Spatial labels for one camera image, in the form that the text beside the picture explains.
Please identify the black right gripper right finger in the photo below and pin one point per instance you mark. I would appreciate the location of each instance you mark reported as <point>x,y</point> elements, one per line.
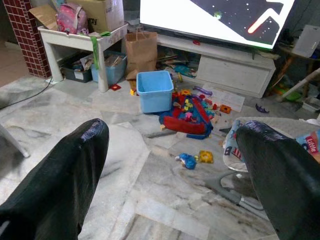
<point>287,190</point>

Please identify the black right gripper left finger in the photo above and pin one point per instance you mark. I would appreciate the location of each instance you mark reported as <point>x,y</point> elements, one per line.
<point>55,190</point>

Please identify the printed baby bouncer seat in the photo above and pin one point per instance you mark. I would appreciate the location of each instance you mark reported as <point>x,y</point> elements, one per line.
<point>231,150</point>

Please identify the dark purple toy piece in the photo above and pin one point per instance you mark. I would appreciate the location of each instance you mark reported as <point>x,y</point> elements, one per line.
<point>261,109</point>

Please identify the yellow square toy tile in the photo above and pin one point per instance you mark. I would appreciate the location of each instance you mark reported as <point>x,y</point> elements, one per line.
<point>206,157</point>

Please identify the green plastic toy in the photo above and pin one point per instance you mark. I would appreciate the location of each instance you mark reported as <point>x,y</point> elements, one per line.
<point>293,96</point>

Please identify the orange toy block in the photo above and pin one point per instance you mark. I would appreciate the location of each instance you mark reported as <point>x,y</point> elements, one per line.
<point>225,109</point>

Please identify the blue soft toy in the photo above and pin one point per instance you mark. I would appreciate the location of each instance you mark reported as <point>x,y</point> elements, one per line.
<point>187,161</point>

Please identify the white pole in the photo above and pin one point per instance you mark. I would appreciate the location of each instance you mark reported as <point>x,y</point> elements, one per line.
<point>300,83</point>

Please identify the white printed paper sheet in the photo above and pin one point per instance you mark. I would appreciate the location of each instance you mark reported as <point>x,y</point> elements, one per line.
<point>230,98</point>

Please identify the grey storage bin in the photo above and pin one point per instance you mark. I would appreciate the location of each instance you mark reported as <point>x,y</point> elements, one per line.
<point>77,75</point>

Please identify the red square toy tile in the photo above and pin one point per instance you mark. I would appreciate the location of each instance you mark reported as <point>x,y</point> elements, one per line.
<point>115,87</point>

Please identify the red and blue toy bag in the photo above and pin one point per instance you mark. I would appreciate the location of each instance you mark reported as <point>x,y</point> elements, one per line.
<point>185,125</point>

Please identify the white wooden TV cabinet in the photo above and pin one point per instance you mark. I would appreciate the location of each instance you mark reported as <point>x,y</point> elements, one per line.
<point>232,72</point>

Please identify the purple toy track piece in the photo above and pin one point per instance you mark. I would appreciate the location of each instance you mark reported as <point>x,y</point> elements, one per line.
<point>203,90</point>

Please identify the blue storage bin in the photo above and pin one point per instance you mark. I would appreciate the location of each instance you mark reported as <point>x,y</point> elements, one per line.
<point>112,72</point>

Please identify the light blue plastic tub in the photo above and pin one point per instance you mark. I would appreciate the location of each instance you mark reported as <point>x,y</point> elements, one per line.
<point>155,100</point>

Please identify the round wooden side table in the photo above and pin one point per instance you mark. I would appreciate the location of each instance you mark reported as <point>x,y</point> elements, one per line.
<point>287,53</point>

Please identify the small white table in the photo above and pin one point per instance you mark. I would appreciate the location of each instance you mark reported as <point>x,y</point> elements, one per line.
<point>75,42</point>

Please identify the white box device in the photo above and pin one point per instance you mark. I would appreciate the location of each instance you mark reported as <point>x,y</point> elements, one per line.
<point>306,41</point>

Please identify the brown paper bag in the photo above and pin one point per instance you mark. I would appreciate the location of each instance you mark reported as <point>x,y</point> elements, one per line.
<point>141,52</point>

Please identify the red tiled pillar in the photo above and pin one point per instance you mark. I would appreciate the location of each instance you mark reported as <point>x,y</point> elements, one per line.
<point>22,30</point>

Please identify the pile of children's books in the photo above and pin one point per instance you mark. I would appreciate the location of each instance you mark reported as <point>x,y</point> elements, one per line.
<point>180,66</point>

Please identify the pink child backpack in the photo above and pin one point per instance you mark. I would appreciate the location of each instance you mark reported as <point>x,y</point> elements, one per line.
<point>71,18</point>

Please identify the brown cardboard box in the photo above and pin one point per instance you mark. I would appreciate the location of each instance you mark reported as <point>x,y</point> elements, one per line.
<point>105,12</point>

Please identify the large flat screen television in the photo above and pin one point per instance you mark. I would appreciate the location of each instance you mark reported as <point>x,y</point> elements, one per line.
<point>175,15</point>

